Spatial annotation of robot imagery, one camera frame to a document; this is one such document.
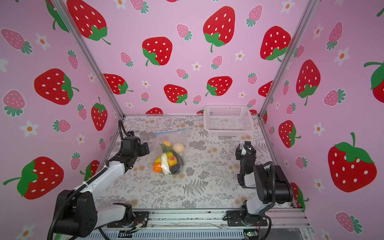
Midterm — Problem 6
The orange tangerine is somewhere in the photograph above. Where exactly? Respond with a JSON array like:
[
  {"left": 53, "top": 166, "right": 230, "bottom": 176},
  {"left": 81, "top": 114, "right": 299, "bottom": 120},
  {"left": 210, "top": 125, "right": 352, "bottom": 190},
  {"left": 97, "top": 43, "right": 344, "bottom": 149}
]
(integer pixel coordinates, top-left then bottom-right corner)
[{"left": 153, "top": 163, "right": 163, "bottom": 173}]

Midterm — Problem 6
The yellow mango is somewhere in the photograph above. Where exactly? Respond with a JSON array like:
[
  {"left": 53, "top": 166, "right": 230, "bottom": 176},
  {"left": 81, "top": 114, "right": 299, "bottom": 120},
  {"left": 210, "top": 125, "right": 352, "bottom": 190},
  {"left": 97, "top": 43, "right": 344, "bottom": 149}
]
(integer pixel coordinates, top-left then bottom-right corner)
[{"left": 154, "top": 152, "right": 175, "bottom": 164}]

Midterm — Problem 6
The clear zip bag blue zipper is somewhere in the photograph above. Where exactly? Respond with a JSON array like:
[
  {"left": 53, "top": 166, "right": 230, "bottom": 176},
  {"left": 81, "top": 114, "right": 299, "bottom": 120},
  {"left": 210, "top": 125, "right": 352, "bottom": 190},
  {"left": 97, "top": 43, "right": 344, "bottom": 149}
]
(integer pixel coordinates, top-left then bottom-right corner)
[{"left": 153, "top": 128, "right": 190, "bottom": 176}]

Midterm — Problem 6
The white radish with leaves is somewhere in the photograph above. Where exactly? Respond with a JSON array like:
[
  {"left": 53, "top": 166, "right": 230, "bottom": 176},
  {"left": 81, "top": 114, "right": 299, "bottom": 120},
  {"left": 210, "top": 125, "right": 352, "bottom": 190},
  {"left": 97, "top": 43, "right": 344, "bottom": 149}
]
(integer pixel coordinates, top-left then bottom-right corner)
[{"left": 160, "top": 141, "right": 171, "bottom": 175}]

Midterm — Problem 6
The white plastic mesh basket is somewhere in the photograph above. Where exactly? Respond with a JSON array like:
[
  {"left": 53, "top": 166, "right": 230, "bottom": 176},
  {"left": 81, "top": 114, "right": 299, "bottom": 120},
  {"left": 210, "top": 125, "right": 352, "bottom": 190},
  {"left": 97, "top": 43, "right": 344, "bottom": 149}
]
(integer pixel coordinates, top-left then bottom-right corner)
[{"left": 204, "top": 105, "right": 254, "bottom": 137}]

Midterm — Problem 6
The beige pear shaped fruit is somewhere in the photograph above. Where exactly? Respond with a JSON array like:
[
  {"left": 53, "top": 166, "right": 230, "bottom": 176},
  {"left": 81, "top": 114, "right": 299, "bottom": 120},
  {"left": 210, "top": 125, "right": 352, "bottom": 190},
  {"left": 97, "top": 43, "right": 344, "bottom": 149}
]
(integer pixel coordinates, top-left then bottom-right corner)
[{"left": 172, "top": 143, "right": 185, "bottom": 154}]

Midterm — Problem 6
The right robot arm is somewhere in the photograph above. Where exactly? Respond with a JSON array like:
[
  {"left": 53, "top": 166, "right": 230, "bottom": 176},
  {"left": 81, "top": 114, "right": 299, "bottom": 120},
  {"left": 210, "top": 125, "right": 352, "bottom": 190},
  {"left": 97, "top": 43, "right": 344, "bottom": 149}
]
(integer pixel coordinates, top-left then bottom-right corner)
[{"left": 235, "top": 141, "right": 294, "bottom": 216}]

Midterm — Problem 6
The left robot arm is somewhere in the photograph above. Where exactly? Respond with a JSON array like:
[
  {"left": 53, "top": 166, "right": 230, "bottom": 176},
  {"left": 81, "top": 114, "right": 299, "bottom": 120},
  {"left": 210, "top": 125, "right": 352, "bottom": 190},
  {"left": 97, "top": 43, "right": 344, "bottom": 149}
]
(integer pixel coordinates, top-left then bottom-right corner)
[{"left": 47, "top": 136, "right": 150, "bottom": 240}]

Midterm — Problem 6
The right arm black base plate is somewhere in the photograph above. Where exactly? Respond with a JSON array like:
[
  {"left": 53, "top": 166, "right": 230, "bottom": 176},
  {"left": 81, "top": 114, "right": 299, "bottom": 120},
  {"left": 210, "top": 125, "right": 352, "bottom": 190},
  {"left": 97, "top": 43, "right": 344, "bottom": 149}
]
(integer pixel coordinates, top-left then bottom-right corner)
[{"left": 223, "top": 210, "right": 268, "bottom": 227}]

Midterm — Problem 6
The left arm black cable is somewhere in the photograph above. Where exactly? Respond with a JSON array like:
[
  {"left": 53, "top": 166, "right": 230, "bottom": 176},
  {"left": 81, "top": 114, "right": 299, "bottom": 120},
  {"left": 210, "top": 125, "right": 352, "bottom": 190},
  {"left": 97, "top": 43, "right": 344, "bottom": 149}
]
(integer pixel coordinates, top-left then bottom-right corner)
[{"left": 46, "top": 119, "right": 136, "bottom": 240}]

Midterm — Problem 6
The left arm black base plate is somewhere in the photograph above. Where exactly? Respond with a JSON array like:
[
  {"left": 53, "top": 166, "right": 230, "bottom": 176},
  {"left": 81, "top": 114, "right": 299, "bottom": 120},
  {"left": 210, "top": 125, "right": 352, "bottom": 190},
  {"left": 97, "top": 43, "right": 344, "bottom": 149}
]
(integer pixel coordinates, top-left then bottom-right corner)
[{"left": 107, "top": 211, "right": 150, "bottom": 229}]

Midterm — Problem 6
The aluminium front rail frame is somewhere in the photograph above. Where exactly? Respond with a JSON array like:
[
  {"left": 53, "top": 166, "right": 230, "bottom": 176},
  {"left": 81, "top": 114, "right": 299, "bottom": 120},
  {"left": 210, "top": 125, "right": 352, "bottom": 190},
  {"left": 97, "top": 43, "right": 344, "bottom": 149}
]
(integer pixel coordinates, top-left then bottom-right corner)
[{"left": 84, "top": 208, "right": 316, "bottom": 240}]

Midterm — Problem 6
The aluminium left corner post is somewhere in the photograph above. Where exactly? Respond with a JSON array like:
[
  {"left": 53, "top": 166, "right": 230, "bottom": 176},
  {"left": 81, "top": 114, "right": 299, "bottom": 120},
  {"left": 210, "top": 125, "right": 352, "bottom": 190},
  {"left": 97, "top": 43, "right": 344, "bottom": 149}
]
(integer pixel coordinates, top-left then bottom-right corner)
[{"left": 52, "top": 0, "right": 125, "bottom": 119}]

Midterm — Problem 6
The aluminium corner post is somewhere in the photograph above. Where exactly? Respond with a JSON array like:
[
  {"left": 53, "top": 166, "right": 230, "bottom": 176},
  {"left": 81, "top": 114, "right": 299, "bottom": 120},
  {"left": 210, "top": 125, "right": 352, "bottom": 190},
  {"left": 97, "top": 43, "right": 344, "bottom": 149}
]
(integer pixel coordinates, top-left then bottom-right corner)
[
  {"left": 259, "top": 0, "right": 320, "bottom": 120},
  {"left": 52, "top": 0, "right": 125, "bottom": 119}
]

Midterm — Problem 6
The aluminium right corner post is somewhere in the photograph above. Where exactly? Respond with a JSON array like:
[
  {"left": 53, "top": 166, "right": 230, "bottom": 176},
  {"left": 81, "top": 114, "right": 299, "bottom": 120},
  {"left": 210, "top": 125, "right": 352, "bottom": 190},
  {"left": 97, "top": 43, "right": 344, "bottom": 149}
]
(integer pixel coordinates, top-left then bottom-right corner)
[{"left": 259, "top": 0, "right": 320, "bottom": 120}]

